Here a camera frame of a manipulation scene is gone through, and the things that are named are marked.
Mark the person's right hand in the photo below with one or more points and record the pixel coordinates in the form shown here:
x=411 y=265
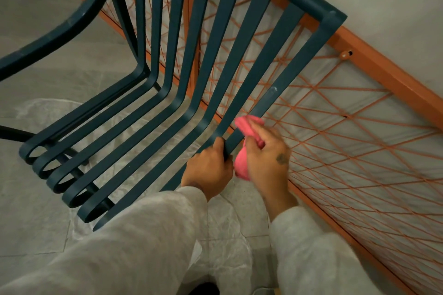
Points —
x=271 y=167

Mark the person's left hand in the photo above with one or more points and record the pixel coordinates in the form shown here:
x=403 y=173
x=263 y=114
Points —
x=207 y=173

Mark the person's right fingers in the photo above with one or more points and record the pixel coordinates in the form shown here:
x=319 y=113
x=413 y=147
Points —
x=259 y=132

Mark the person's left thumb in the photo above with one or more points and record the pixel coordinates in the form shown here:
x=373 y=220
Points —
x=218 y=148

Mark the pink cleaning cloth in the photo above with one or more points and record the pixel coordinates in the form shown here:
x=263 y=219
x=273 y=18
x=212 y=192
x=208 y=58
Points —
x=242 y=165

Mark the dark teal metal slatted chair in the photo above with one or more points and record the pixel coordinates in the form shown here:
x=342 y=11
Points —
x=221 y=28

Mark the person's left forearm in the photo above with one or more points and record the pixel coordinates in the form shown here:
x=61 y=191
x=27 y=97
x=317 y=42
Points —
x=138 y=246

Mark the person's right forearm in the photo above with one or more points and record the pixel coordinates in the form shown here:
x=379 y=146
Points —
x=311 y=253

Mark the round orange wooden knob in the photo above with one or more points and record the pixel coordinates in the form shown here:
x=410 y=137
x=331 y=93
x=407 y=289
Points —
x=344 y=55

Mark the black shoe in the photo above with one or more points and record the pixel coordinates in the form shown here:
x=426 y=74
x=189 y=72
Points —
x=204 y=289

